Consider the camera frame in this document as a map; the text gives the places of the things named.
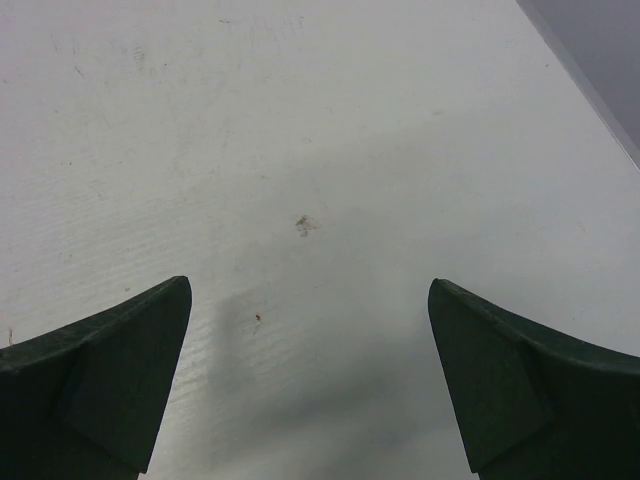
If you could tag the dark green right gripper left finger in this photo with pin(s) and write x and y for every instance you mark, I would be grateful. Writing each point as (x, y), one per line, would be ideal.
(86, 401)

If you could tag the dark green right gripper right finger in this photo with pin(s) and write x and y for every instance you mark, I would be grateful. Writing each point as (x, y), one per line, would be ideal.
(531, 402)

